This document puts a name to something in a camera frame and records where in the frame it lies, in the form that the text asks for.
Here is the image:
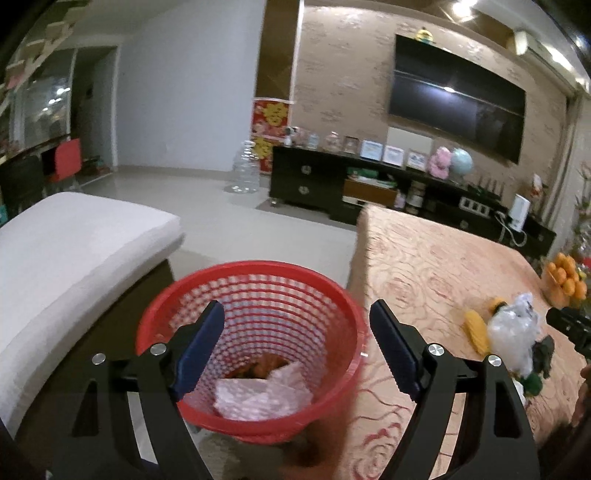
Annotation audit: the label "black chair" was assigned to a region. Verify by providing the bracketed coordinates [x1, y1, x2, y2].
[0, 154, 44, 217]

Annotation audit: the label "red festive wall poster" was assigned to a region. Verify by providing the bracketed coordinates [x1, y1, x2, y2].
[250, 98, 294, 174]

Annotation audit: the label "white power strip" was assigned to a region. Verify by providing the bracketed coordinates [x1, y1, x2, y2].
[459, 196, 495, 217]

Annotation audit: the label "pale blue globe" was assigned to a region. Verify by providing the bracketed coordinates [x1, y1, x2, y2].
[450, 148, 474, 177]

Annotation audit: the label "flower arrangement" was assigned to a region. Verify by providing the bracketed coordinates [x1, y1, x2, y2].
[570, 161, 591, 259]

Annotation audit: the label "red chair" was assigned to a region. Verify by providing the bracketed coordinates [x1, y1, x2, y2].
[46, 138, 84, 192]

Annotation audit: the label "person's right forearm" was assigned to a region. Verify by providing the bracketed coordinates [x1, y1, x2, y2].
[573, 364, 591, 428]

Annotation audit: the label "pink plush toy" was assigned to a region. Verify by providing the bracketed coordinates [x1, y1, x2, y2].
[428, 147, 453, 177]

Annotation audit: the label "red and white doll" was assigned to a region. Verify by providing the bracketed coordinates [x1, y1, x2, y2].
[526, 173, 548, 204]

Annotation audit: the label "white upright router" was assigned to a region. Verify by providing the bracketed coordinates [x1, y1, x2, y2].
[508, 194, 532, 230]

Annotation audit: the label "wooden wall shelves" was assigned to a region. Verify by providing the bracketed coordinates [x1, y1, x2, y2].
[0, 0, 90, 116]

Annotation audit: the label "white air conditioner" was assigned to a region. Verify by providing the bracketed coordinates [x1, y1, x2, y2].
[510, 28, 591, 90]

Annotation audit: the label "orange peels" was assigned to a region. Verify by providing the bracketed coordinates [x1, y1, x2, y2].
[231, 353, 289, 380]

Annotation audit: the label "black television cabinet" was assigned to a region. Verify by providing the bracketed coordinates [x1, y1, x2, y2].
[269, 145, 557, 257]

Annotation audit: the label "white cushioned sofa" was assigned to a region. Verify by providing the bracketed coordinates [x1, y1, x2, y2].
[0, 191, 185, 462]

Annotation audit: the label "clear plastic bag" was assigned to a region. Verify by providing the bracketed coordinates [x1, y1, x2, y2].
[487, 292, 539, 377]

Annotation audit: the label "red plastic mesh basket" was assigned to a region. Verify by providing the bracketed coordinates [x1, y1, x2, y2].
[135, 261, 370, 445]

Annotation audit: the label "black wall television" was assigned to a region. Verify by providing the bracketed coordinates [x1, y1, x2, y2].
[387, 34, 527, 164]

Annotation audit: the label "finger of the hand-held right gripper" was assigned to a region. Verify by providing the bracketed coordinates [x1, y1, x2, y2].
[546, 307, 591, 358]

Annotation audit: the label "yellow corn cob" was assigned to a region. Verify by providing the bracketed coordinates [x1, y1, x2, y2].
[463, 309, 491, 356]

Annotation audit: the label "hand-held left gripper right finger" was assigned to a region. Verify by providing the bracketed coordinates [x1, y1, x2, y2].
[369, 299, 541, 480]

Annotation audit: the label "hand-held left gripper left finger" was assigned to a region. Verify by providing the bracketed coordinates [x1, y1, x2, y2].
[48, 300, 225, 480]

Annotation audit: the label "bowl of oranges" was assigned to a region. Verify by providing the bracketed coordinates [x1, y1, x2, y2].
[541, 253, 589, 309]

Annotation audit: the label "dark green crumpled lump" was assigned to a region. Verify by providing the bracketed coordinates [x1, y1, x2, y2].
[531, 336, 556, 380]

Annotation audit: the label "black router with antennas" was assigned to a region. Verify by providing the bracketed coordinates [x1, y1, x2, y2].
[466, 175, 504, 200]

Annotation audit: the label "green box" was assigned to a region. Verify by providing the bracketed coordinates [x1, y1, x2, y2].
[347, 168, 398, 188]

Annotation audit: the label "white wall panel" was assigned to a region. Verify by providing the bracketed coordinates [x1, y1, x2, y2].
[385, 127, 435, 153]

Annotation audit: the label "clear water jug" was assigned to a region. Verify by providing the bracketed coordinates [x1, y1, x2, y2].
[225, 140, 262, 193]

